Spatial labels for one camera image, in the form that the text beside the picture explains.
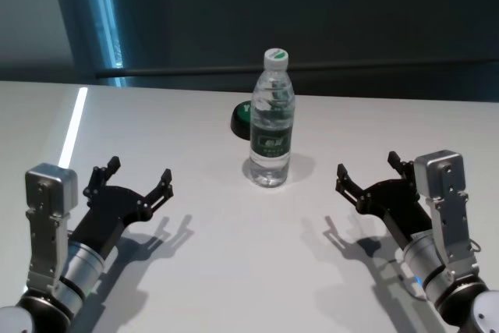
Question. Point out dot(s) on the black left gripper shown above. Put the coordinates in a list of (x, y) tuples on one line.
[(107, 216)]

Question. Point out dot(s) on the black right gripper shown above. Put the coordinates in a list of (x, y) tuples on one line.
[(397, 204)]

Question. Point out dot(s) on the clear water bottle green label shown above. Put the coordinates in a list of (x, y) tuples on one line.
[(269, 169)]

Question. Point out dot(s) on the green YES button black base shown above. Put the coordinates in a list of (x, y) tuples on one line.
[(239, 120)]

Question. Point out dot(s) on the narrow window pane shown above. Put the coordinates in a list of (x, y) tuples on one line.
[(105, 17)]

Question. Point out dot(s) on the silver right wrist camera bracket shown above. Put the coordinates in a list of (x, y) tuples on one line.
[(440, 173)]

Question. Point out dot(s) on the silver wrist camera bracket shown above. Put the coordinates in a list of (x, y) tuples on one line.
[(48, 185), (440, 173)]

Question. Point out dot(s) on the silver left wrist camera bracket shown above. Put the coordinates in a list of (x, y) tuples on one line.
[(48, 185)]

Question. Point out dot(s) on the grey horizontal rail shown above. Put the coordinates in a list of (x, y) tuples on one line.
[(175, 71)]

